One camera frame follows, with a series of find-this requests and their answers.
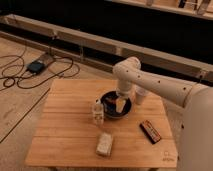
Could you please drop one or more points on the blue power box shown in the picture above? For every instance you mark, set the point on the blue power box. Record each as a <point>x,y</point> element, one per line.
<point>35,67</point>

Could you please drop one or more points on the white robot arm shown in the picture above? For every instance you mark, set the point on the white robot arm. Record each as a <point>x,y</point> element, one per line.
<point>195,152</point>

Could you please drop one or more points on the dark candy bar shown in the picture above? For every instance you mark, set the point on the dark candy bar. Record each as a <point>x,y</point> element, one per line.
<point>149,130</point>

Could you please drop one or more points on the dark ceramic bowl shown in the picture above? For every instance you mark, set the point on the dark ceramic bowl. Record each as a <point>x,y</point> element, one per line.
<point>110,109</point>

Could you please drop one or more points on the wooden table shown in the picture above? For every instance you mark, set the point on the wooden table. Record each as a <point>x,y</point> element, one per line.
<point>66,135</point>

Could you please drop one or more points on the orange item in bowl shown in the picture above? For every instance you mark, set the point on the orange item in bowl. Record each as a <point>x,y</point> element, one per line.
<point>111,99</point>

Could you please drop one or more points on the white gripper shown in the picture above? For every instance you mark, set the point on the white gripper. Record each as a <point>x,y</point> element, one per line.
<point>121,101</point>

